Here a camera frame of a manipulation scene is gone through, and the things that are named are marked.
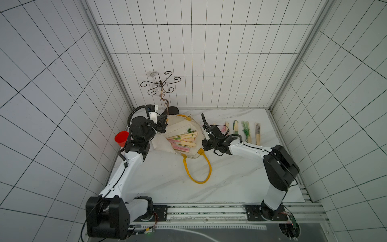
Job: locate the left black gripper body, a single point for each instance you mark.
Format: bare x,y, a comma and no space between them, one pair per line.
151,131

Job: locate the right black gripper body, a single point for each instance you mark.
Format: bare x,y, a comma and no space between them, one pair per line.
210,133

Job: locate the pink tasselled folding fan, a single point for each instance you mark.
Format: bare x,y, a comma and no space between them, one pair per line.
225,128

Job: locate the light green folding fan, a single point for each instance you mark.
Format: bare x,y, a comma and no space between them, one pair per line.
235,126

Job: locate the white canvas tote bag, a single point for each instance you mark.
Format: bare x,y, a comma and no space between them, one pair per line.
186,130

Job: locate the green tasselled folding fan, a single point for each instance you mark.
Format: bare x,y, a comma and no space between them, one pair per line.
246,130

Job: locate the grey pink folding fan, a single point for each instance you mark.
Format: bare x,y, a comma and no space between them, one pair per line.
258,133

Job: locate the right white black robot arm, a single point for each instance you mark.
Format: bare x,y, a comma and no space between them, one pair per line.
280,167

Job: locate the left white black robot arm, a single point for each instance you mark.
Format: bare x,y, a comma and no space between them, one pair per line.
109,215

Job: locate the red plastic goblet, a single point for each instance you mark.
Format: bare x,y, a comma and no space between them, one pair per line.
121,138

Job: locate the pink green fan in bag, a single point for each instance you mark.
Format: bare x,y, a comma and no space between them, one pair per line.
176,145

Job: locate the black scrolled metal stand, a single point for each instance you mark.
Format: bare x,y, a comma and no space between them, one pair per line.
162,87

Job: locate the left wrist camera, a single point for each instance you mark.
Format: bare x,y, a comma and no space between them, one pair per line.
152,112

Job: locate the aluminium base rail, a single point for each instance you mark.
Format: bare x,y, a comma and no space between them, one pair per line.
229,213

